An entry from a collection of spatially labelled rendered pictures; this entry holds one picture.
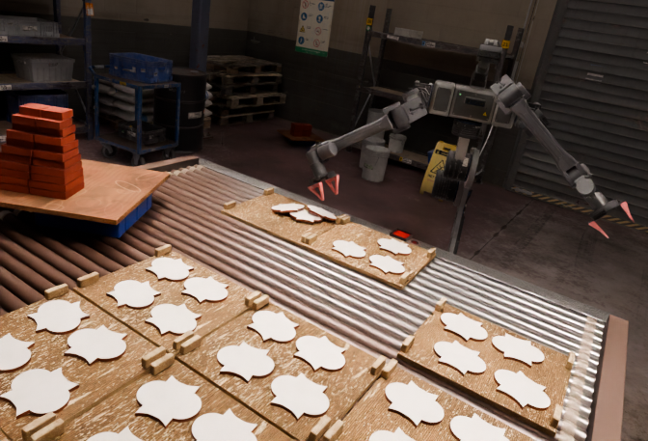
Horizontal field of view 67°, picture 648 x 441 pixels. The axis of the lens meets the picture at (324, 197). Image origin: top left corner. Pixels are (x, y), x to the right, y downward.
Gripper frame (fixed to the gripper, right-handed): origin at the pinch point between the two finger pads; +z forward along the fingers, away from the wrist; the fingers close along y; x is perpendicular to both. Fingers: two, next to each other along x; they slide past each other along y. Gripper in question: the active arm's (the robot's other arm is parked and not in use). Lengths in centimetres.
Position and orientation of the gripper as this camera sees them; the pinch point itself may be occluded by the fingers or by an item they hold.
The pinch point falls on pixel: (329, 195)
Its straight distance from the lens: 204.3
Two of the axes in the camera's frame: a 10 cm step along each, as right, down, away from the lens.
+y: 6.0, -2.6, 7.5
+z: 3.7, 9.3, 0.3
